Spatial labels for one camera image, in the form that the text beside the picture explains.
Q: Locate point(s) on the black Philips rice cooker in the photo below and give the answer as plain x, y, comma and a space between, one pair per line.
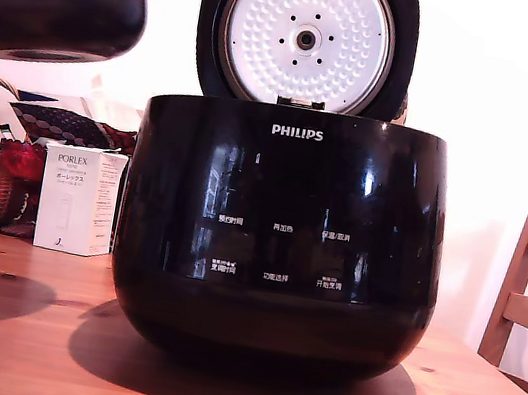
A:
288, 201

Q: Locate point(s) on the black rice cooker lid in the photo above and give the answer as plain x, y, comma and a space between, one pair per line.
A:
313, 23

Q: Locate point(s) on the white Porlex box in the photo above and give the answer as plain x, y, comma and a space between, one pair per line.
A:
72, 198

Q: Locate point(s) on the dark patterned cushion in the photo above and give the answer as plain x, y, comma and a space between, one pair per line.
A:
63, 123

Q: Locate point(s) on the red glass bowl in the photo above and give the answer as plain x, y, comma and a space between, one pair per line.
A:
19, 159

